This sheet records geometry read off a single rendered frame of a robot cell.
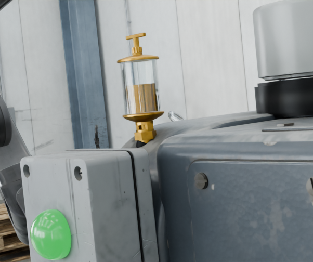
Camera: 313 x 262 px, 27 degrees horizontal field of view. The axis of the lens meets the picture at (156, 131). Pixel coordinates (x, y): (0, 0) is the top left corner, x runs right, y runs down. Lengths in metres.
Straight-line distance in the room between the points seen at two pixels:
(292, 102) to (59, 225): 0.18
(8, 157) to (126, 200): 0.53
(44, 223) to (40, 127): 8.69
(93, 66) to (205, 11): 2.10
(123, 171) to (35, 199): 0.07
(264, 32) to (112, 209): 0.18
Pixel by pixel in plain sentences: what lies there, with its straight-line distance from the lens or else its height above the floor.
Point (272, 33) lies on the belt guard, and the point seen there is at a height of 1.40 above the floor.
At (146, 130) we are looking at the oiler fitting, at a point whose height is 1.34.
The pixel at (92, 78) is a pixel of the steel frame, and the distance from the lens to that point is 9.02.
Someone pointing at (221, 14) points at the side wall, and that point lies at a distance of 7.49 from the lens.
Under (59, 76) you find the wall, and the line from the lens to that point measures 9.27.
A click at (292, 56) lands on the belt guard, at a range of 0.46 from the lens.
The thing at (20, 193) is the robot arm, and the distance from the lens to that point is 0.83.
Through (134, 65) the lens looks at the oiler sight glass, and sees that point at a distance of 0.43.
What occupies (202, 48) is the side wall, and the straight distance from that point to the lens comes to 7.71.
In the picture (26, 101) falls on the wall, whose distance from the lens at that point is 8.98.
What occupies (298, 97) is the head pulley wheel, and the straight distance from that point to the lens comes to 0.45.
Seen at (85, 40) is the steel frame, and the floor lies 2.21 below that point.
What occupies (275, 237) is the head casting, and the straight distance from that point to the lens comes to 0.33.
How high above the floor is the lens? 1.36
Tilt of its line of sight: 3 degrees down
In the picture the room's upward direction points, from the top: 6 degrees counter-clockwise
